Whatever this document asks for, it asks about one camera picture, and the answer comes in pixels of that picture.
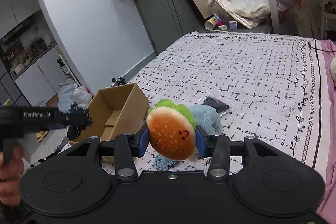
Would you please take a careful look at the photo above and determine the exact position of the brown cardboard box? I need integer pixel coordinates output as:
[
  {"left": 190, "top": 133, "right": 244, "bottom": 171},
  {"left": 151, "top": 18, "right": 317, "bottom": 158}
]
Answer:
[{"left": 75, "top": 84, "right": 149, "bottom": 143}]

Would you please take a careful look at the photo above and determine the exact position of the grey door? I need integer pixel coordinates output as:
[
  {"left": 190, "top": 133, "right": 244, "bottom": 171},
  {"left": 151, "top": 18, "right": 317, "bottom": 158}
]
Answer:
[{"left": 134, "top": 0, "right": 200, "bottom": 54}]

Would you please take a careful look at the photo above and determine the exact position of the white plastic bags pile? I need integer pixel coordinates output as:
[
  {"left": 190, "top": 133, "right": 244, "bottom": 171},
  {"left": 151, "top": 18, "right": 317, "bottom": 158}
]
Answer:
[{"left": 207, "top": 0, "right": 270, "bottom": 30}]

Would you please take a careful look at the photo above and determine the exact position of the fluffy blue plush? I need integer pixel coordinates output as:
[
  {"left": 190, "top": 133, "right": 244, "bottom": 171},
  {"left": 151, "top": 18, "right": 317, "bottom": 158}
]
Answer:
[{"left": 189, "top": 105, "right": 222, "bottom": 136}]

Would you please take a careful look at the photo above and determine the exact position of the blue patterned cloth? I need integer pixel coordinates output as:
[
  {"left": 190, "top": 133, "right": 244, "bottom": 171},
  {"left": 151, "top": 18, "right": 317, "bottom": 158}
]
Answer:
[{"left": 153, "top": 154, "right": 178, "bottom": 171}]

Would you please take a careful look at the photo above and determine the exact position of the grey garbage bag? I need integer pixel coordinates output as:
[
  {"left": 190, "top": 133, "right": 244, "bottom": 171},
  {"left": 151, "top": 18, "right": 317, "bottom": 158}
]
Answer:
[{"left": 58, "top": 79, "right": 93, "bottom": 113}]

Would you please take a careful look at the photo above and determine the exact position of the black lace cloth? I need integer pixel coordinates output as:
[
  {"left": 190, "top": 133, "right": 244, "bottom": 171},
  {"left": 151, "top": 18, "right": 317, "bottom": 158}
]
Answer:
[{"left": 66, "top": 103, "right": 93, "bottom": 141}]

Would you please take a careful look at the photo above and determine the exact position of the person's left hand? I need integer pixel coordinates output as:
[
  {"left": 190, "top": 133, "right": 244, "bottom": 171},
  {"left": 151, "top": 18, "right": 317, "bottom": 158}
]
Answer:
[{"left": 0, "top": 145, "right": 24, "bottom": 207}]

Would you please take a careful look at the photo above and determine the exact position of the black item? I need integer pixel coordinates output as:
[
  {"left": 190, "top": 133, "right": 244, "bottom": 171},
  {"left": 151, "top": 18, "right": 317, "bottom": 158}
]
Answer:
[{"left": 198, "top": 92, "right": 235, "bottom": 117}]

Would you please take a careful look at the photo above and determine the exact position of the white storage cabinet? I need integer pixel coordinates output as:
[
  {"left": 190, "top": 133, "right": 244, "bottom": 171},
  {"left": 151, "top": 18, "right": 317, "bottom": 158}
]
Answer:
[{"left": 1, "top": 0, "right": 79, "bottom": 106}]

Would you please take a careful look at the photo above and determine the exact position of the paper cup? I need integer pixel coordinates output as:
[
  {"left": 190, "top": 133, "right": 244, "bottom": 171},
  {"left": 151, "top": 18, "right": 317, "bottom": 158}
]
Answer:
[{"left": 205, "top": 17, "right": 218, "bottom": 31}]

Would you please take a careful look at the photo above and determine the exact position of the white patterned bed blanket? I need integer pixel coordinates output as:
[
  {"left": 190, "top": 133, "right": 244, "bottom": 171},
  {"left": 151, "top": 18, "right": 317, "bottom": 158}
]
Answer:
[{"left": 132, "top": 32, "right": 325, "bottom": 176}]

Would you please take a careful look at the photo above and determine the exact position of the hamburger plush toy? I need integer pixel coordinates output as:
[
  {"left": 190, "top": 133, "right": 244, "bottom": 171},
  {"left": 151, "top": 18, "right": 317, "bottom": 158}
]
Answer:
[{"left": 146, "top": 99, "right": 197, "bottom": 161}]

